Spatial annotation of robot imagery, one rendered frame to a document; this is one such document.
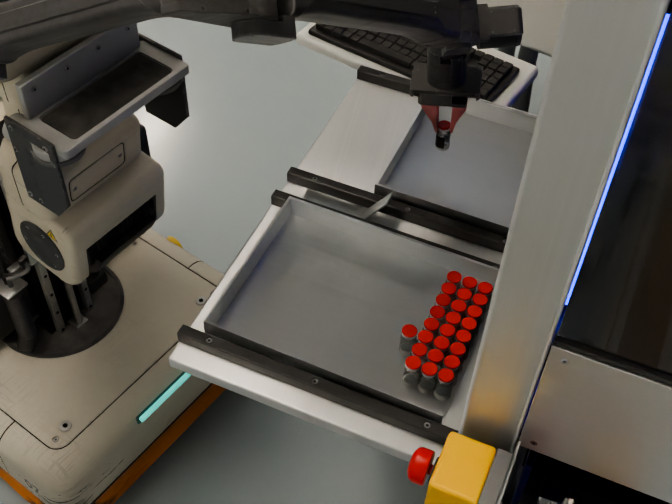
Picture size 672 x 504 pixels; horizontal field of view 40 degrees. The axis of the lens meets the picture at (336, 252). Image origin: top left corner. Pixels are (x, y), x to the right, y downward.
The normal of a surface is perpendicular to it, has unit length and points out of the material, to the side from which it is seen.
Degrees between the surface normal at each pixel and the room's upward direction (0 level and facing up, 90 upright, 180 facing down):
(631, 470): 90
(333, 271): 0
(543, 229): 90
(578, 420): 90
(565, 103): 90
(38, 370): 0
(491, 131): 0
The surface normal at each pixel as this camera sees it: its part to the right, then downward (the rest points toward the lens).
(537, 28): -0.56, 0.62
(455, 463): 0.03, -0.65
